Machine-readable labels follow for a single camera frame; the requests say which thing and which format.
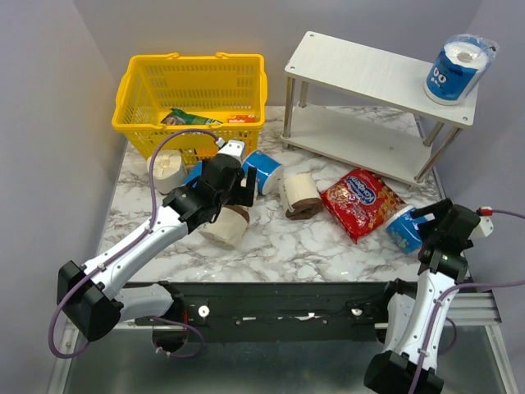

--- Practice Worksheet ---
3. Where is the blue roll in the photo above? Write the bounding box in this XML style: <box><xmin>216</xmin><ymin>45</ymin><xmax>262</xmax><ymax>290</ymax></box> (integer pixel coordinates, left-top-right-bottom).
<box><xmin>242</xmin><ymin>150</ymin><xmax>284</xmax><ymax>195</ymax></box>
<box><xmin>385</xmin><ymin>204</ymin><xmax>427</xmax><ymax>255</ymax></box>
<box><xmin>184</xmin><ymin>161</ymin><xmax>203</xmax><ymax>188</ymax></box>
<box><xmin>424</xmin><ymin>34</ymin><xmax>500</xmax><ymax>106</ymax></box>

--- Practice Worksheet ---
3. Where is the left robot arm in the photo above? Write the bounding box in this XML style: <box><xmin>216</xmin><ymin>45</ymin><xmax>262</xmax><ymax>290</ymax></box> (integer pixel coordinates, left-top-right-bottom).
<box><xmin>57</xmin><ymin>153</ymin><xmax>257</xmax><ymax>342</ymax></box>

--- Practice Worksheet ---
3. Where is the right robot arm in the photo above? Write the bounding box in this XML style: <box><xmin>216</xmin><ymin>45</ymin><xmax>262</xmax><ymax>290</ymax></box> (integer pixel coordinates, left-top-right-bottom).
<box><xmin>364</xmin><ymin>199</ymin><xmax>482</xmax><ymax>393</ymax></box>

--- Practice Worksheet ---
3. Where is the white two-tier shelf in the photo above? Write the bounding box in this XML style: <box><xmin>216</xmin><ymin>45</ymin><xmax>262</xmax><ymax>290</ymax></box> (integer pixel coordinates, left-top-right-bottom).
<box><xmin>281</xmin><ymin>31</ymin><xmax>477</xmax><ymax>186</ymax></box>

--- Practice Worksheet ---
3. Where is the beige roll near basket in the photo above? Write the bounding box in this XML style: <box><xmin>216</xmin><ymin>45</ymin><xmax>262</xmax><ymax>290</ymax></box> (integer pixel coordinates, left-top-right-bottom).
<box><xmin>150</xmin><ymin>149</ymin><xmax>188</xmax><ymax>195</ymax></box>

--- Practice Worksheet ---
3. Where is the beige brown roll front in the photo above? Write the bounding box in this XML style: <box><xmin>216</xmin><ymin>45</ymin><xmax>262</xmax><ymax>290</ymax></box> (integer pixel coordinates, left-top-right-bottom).
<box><xmin>199</xmin><ymin>205</ymin><xmax>250</xmax><ymax>249</ymax></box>

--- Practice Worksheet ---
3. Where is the beige brown roll centre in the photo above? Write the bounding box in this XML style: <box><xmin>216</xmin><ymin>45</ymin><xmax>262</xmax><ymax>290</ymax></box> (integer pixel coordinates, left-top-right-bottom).
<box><xmin>279</xmin><ymin>173</ymin><xmax>322</xmax><ymax>220</ymax></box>

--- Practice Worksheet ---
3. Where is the orange box in basket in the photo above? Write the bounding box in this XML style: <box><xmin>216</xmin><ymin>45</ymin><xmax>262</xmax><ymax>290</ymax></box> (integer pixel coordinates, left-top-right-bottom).
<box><xmin>227</xmin><ymin>114</ymin><xmax>257</xmax><ymax>124</ymax></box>

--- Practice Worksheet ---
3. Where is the yellow plastic shopping basket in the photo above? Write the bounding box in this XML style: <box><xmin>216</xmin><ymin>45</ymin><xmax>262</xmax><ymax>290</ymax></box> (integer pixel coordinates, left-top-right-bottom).
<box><xmin>112</xmin><ymin>53</ymin><xmax>267</xmax><ymax>158</ymax></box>

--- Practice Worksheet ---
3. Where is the red snack bag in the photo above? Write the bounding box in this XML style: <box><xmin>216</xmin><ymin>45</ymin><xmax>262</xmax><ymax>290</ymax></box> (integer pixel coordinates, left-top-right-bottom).
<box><xmin>321</xmin><ymin>168</ymin><xmax>406</xmax><ymax>243</ymax></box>

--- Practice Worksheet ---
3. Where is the green snack packet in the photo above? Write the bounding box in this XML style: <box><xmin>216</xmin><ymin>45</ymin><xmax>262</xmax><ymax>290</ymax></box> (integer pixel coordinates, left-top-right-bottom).
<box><xmin>161</xmin><ymin>108</ymin><xmax>222</xmax><ymax>126</ymax></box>

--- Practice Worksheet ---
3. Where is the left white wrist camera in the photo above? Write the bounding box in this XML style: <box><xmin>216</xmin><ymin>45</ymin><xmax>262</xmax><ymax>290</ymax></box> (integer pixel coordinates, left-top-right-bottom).
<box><xmin>218</xmin><ymin>140</ymin><xmax>246</xmax><ymax>163</ymax></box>

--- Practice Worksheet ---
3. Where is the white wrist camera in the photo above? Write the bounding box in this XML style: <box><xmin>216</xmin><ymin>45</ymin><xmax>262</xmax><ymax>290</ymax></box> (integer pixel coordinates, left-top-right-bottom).
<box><xmin>469</xmin><ymin>207</ymin><xmax>494</xmax><ymax>240</ymax></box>
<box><xmin>218</xmin><ymin>140</ymin><xmax>246</xmax><ymax>163</ymax></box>

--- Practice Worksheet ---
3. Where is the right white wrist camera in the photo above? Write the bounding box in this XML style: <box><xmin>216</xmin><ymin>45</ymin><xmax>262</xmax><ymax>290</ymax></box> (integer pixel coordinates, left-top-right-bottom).
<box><xmin>469</xmin><ymin>207</ymin><xmax>494</xmax><ymax>240</ymax></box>

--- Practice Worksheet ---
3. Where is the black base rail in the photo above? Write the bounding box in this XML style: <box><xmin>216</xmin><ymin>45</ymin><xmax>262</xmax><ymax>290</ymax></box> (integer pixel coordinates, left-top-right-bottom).
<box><xmin>122</xmin><ymin>281</ymin><xmax>395</xmax><ymax>342</ymax></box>

